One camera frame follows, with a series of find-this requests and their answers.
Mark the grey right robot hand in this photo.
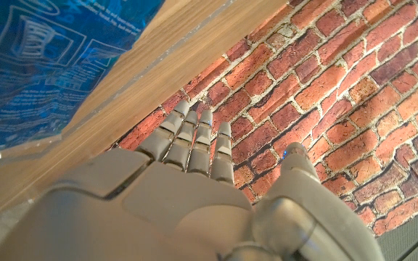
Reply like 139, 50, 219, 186
0, 99, 386, 261

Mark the red brick print backdrop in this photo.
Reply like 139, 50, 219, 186
110, 0, 418, 236

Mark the blue printed gel pad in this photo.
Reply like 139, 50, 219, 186
0, 0, 166, 167

